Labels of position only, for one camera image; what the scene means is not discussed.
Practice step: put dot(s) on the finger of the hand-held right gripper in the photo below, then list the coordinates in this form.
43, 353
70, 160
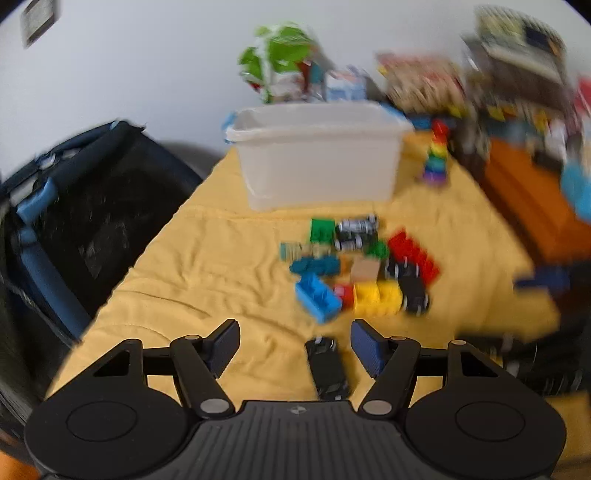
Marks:
480, 344
540, 279

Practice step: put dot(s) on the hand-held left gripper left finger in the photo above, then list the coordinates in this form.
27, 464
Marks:
226, 346

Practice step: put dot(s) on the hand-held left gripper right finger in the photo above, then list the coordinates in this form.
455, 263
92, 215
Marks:
364, 346

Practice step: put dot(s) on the long red building brick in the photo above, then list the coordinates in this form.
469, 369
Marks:
413, 256

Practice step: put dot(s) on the translucent white plastic storage bin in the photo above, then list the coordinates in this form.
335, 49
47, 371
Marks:
318, 161

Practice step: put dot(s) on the small red building brick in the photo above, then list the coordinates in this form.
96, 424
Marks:
344, 295

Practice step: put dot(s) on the black toy car white wheels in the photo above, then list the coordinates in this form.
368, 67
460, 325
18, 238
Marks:
395, 267
414, 291

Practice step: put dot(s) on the tan wooden block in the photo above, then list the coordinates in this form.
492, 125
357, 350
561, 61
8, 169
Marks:
364, 268

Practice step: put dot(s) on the orange box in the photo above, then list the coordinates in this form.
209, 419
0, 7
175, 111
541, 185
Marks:
526, 198

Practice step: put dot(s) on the teal building brick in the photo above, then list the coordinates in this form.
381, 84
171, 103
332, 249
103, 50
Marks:
314, 266

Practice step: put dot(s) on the small green building brick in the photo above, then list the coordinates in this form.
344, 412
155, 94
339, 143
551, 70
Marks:
378, 249

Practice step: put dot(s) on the silver and black toy car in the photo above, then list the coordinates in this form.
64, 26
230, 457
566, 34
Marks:
358, 225
352, 242

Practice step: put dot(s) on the black mesh playpen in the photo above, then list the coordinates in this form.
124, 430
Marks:
69, 221

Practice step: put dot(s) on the clear snack bag red print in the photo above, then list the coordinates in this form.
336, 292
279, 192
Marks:
420, 83

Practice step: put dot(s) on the stack of books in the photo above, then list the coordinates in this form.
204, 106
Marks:
517, 41

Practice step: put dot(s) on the light blue tissue pack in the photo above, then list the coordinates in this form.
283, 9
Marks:
344, 85

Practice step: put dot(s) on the green and white plastic bag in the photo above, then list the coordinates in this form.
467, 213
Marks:
277, 60

